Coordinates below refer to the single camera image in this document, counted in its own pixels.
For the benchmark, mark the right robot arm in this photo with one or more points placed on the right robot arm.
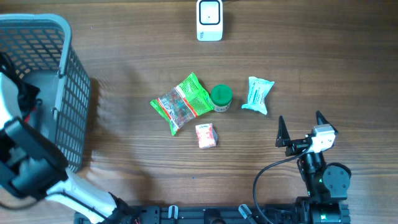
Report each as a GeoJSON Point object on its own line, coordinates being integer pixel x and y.
{"type": "Point", "coordinates": [325, 183]}

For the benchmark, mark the light blue wipes packet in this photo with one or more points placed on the light blue wipes packet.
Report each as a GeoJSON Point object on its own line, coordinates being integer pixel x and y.
{"type": "Point", "coordinates": [258, 90]}

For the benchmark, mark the green lid jar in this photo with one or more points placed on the green lid jar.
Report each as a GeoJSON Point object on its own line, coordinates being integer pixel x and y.
{"type": "Point", "coordinates": [221, 97]}

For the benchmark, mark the orange Kleenex tissue pack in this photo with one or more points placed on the orange Kleenex tissue pack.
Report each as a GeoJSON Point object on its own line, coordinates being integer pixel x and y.
{"type": "Point", "coordinates": [207, 136]}

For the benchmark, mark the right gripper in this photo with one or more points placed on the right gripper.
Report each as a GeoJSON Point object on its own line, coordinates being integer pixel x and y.
{"type": "Point", "coordinates": [283, 139]}

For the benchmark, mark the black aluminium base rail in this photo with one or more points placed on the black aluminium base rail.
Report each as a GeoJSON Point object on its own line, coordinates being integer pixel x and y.
{"type": "Point", "coordinates": [282, 213]}

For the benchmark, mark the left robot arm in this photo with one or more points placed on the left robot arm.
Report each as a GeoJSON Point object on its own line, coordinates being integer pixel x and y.
{"type": "Point", "coordinates": [32, 166]}

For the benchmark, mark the white barcode scanner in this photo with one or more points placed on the white barcode scanner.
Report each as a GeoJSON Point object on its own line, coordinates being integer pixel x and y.
{"type": "Point", "coordinates": [209, 20]}

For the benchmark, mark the grey plastic shopping basket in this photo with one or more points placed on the grey plastic shopping basket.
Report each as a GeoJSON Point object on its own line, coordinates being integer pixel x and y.
{"type": "Point", "coordinates": [40, 48]}

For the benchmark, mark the green Haribo candy bag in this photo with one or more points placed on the green Haribo candy bag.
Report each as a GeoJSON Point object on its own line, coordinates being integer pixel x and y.
{"type": "Point", "coordinates": [184, 102]}

